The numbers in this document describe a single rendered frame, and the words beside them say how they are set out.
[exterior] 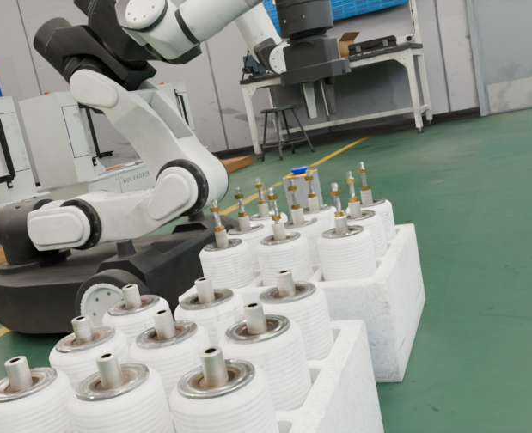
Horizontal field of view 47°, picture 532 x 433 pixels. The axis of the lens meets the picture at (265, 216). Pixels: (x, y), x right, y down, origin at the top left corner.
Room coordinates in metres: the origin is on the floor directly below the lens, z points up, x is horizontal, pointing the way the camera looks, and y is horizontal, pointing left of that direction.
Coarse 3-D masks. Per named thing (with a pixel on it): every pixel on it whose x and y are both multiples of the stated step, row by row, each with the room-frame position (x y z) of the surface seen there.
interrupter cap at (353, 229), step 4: (348, 228) 1.07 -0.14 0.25; (352, 228) 1.06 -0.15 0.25; (356, 228) 1.05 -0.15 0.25; (360, 228) 1.05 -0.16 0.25; (324, 232) 1.07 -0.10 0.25; (328, 232) 1.06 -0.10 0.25; (332, 232) 1.06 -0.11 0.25; (348, 232) 1.05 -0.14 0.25; (352, 232) 1.03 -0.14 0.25; (356, 232) 1.02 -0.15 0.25; (360, 232) 1.03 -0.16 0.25; (324, 236) 1.04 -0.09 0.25; (328, 236) 1.03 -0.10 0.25; (332, 236) 1.02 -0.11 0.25; (336, 236) 1.02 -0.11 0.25; (340, 236) 1.02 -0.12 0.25; (344, 236) 1.02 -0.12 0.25
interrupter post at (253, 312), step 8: (248, 304) 0.66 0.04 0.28; (256, 304) 0.66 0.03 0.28; (248, 312) 0.65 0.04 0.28; (256, 312) 0.65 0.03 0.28; (248, 320) 0.65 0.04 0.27; (256, 320) 0.65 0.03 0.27; (264, 320) 0.65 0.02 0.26; (248, 328) 0.65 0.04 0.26; (256, 328) 0.65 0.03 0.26; (264, 328) 0.65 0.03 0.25
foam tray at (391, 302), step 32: (384, 256) 1.10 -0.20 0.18; (416, 256) 1.28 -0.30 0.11; (192, 288) 1.14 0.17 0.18; (256, 288) 1.06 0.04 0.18; (352, 288) 0.97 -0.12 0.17; (384, 288) 0.95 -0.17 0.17; (416, 288) 1.22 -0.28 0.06; (384, 320) 0.96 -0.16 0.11; (416, 320) 1.16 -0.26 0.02; (384, 352) 0.96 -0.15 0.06
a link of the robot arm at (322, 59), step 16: (288, 16) 1.02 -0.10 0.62; (304, 16) 1.01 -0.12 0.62; (320, 16) 1.01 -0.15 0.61; (288, 32) 1.02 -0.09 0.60; (304, 32) 1.02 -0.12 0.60; (320, 32) 1.03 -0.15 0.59; (288, 48) 1.05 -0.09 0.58; (304, 48) 1.03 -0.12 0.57; (320, 48) 1.02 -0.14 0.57; (336, 48) 1.04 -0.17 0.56; (288, 64) 1.05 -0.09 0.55; (304, 64) 1.03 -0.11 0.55; (320, 64) 1.02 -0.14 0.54; (336, 64) 1.01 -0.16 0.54; (288, 80) 1.05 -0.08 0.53; (304, 80) 1.03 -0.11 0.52
